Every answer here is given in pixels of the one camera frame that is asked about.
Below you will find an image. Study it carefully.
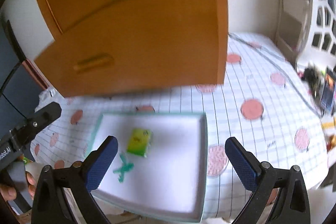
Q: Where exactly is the teal hair clip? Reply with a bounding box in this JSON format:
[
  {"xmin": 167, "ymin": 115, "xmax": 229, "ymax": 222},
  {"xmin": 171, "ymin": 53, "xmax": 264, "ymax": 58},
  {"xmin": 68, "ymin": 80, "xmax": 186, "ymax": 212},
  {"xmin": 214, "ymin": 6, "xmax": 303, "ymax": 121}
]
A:
[{"xmin": 113, "ymin": 152, "xmax": 134, "ymax": 183}]

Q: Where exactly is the green tissue pack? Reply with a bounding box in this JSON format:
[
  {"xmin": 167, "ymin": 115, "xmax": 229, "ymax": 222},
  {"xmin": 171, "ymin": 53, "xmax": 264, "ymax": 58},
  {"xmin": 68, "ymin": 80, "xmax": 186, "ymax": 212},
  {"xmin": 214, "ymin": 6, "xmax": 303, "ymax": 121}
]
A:
[{"xmin": 126, "ymin": 128, "xmax": 153, "ymax": 157}]

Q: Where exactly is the person's left hand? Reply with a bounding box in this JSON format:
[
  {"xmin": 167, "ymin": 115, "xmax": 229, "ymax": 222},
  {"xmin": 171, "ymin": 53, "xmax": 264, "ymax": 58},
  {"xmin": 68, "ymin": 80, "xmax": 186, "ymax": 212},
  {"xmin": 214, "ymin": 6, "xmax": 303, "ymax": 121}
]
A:
[{"xmin": 1, "ymin": 170, "xmax": 36, "ymax": 214}]

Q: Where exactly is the white grid fruit mat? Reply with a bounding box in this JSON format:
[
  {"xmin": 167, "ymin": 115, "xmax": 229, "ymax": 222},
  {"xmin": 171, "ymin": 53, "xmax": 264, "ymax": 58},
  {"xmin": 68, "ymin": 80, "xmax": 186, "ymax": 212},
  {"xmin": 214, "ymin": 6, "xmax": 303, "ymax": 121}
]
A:
[{"xmin": 30, "ymin": 33, "xmax": 328, "ymax": 221}]

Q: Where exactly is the white teal shallow tray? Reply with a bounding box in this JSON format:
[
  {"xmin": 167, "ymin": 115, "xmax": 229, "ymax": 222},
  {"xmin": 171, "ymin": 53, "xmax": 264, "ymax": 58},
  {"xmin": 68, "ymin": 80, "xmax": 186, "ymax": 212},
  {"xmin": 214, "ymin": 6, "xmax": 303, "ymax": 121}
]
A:
[{"xmin": 88, "ymin": 112, "xmax": 208, "ymax": 223}]

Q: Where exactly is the wooden nightstand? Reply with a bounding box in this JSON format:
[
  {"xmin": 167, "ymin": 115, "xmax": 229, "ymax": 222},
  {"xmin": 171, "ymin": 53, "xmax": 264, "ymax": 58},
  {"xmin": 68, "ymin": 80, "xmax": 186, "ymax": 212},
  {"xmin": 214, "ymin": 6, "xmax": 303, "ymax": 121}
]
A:
[{"xmin": 35, "ymin": 0, "xmax": 228, "ymax": 97}]

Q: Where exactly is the dark toy clutter pile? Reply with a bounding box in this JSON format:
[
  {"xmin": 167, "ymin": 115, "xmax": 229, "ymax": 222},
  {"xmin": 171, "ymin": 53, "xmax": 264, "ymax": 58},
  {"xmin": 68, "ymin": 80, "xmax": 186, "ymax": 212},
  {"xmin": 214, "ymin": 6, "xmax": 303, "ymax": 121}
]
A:
[{"xmin": 298, "ymin": 65, "xmax": 335, "ymax": 152}]

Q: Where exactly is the white shelf unit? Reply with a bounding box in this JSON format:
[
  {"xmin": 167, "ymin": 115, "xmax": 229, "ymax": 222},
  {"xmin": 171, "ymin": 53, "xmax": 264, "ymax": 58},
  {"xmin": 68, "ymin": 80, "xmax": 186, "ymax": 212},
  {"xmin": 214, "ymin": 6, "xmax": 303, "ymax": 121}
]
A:
[{"xmin": 275, "ymin": 0, "xmax": 335, "ymax": 71}]

